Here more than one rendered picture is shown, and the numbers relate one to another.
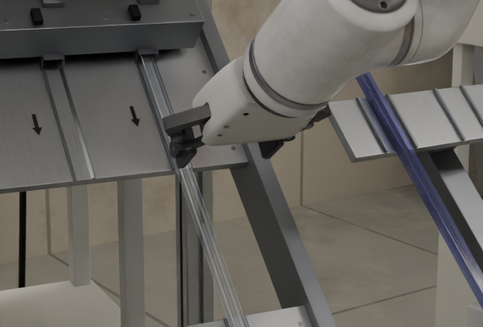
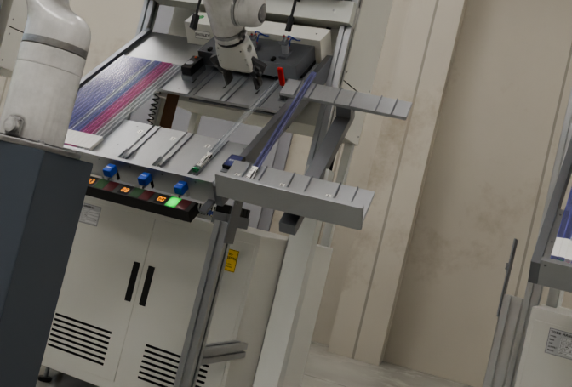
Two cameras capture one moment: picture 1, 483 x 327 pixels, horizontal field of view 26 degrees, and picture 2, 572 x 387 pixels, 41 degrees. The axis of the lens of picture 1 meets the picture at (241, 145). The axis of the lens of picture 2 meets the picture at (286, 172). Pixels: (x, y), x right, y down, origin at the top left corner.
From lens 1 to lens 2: 1.79 m
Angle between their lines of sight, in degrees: 51
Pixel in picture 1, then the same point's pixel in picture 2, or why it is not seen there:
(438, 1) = not seen: outside the picture
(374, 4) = not seen: outside the picture
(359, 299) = not seen: outside the picture
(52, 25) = not seen: hidden behind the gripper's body
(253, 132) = (228, 61)
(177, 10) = (289, 61)
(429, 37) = (239, 10)
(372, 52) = (214, 8)
